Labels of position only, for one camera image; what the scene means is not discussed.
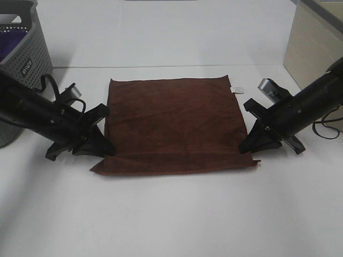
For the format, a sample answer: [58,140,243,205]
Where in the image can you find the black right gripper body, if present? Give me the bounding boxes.
[243,99,305,154]

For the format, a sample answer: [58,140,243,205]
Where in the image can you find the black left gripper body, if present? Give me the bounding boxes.
[45,104,109,161]

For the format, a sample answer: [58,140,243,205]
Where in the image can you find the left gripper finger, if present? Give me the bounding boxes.
[87,125,116,156]
[72,139,105,157]

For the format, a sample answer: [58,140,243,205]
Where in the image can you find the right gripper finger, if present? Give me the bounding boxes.
[251,138,282,153]
[238,122,268,154]

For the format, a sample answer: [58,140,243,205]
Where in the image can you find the brown towel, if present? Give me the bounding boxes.
[92,75,257,176]

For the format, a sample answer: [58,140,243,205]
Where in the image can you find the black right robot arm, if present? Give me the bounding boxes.
[238,59,342,154]

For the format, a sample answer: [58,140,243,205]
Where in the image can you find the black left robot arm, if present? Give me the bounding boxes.
[1,73,116,161]

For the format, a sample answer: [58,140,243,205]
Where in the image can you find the grey perforated laundry basket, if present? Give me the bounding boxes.
[1,1,52,147]

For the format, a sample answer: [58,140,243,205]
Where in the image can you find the beige storage bin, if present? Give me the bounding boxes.
[284,1,342,89]

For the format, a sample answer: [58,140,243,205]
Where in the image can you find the purple towel in basket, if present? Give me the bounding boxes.
[1,29,28,62]

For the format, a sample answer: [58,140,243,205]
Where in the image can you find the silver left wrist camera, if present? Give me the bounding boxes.
[58,83,81,106]

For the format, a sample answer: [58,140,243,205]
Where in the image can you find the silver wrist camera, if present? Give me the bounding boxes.
[258,78,290,103]
[58,83,81,106]

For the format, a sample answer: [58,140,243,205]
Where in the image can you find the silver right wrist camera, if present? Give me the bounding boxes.
[258,78,290,103]

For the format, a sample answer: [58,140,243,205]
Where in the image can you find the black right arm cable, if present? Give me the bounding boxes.
[312,104,343,140]

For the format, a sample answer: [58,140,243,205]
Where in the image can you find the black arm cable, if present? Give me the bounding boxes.
[34,74,88,115]
[312,104,343,140]

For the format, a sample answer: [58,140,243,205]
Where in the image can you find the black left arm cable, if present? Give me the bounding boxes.
[34,74,88,115]

